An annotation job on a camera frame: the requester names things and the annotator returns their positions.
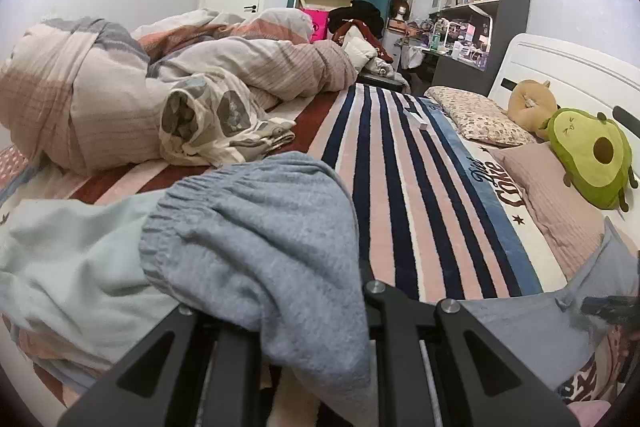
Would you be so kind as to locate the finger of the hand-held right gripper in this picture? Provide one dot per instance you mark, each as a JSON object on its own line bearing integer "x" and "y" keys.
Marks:
{"x": 612, "y": 307}

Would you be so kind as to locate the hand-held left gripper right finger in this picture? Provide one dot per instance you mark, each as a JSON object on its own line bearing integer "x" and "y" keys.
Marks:
{"x": 400, "y": 332}

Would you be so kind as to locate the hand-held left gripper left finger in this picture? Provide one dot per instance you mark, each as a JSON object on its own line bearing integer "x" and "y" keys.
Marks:
{"x": 237, "y": 359}

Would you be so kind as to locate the grey pants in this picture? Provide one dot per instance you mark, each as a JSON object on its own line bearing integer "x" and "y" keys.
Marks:
{"x": 260, "y": 247}

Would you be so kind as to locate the striped printed blanket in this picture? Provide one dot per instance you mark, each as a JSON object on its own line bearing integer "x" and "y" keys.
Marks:
{"x": 400, "y": 202}

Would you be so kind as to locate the pink ribbed pillow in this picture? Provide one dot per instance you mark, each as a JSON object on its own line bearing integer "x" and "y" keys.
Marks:
{"x": 545, "y": 192}

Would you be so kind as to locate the avocado plush toy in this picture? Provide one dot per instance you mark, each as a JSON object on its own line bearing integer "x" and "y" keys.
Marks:
{"x": 585, "y": 152}

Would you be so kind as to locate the light mint cloth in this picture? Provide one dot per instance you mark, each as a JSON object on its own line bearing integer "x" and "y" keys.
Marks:
{"x": 65, "y": 267}

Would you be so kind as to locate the tan plush toy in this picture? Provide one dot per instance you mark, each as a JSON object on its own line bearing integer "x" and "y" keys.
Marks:
{"x": 530, "y": 104}

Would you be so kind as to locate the floral pillow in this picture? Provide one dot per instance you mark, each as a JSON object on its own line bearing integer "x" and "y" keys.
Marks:
{"x": 480, "y": 117}

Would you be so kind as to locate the grey leaf print cloth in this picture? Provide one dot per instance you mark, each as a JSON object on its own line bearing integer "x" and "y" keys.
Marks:
{"x": 215, "y": 117}

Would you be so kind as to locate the white headboard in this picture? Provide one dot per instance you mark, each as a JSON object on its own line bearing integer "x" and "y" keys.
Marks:
{"x": 560, "y": 67}

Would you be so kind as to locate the striped pink comforter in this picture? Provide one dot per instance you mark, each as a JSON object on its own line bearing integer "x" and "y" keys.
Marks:
{"x": 100, "y": 87}

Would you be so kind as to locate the pink bag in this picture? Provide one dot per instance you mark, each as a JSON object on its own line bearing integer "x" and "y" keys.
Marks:
{"x": 316, "y": 24}

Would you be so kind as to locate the black clothing pile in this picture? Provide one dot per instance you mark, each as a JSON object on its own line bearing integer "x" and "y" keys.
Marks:
{"x": 357, "y": 14}

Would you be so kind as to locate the mannequin head with wig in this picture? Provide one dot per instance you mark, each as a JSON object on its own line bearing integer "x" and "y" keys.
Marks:
{"x": 401, "y": 11}

